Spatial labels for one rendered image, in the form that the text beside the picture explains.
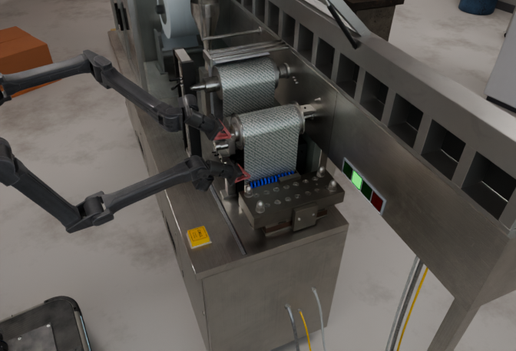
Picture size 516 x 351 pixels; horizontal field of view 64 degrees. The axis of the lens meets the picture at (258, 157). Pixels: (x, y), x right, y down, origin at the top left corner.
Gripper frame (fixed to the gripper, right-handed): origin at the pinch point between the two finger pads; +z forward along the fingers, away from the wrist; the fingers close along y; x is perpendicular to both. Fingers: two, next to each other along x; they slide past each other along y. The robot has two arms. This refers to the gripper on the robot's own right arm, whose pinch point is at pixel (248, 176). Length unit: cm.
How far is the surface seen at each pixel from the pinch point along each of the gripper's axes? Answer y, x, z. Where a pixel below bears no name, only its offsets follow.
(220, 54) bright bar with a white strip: -33, 34, -18
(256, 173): 0.3, 1.9, 2.8
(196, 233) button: 9.2, -25.1, -15.1
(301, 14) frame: -22, 63, -1
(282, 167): 0.3, 7.6, 13.7
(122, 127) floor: -223, -110, 22
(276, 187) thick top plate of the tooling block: 7.0, 1.8, 9.9
